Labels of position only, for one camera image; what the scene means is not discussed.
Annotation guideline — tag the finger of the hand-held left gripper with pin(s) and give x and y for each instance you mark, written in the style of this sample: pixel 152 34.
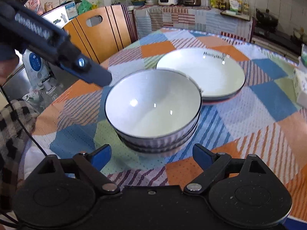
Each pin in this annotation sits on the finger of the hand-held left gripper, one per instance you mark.
pixel 96 75

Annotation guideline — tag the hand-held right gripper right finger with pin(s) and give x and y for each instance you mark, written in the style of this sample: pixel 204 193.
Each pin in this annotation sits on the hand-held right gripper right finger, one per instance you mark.
pixel 202 157

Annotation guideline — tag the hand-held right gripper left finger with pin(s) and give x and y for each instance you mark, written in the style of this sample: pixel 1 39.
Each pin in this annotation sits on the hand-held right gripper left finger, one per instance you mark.
pixel 102 157

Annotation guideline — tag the white bowl with dark rim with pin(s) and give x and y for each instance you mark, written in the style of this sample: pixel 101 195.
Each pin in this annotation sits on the white bowl with dark rim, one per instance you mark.
pixel 156 149
pixel 158 141
pixel 153 105

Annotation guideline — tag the white plate with sun print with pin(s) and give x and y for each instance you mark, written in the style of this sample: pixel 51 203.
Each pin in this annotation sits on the white plate with sun print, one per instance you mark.
pixel 203 71

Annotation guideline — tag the person's left forearm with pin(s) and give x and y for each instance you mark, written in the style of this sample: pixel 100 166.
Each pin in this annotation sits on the person's left forearm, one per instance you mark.
pixel 14 148

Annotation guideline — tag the white and blue cardboard box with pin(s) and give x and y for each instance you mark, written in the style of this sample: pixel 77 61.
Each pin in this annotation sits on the white and blue cardboard box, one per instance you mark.
pixel 64 12

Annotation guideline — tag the white water dispenser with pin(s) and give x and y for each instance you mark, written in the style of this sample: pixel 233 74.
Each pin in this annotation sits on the white water dispenser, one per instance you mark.
pixel 36 64

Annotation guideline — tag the green plastic bag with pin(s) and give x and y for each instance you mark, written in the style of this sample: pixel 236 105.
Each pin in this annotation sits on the green plastic bag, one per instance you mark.
pixel 85 4

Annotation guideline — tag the teal bowl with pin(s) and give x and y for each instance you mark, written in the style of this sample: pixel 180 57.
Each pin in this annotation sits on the teal bowl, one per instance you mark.
pixel 138 2

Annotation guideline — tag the striped patchwork counter cloth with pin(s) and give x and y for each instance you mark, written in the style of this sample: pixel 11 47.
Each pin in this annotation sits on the striped patchwork counter cloth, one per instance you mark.
pixel 191 19

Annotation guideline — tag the white tissue pack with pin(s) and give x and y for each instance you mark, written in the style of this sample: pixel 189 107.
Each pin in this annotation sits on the white tissue pack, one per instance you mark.
pixel 301 86

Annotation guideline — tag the yellow green food packet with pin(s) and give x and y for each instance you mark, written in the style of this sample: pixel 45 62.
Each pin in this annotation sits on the yellow green food packet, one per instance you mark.
pixel 214 0

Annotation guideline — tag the gas stove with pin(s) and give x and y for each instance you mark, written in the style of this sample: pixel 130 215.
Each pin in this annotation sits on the gas stove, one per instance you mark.
pixel 275 37

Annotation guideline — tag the black wok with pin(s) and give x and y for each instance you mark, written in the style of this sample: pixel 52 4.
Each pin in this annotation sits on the black wok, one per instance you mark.
pixel 266 16

